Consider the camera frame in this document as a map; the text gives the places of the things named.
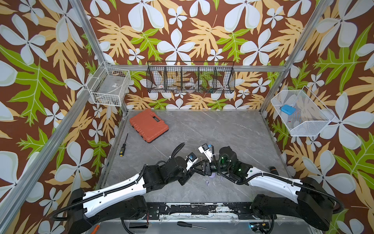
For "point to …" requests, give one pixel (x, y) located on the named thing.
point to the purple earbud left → (207, 183)
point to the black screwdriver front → (182, 224)
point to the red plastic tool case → (148, 125)
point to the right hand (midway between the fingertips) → (191, 170)
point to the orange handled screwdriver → (96, 229)
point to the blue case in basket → (288, 109)
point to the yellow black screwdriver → (121, 153)
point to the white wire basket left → (108, 85)
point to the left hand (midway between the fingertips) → (191, 166)
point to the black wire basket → (190, 77)
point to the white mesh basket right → (302, 112)
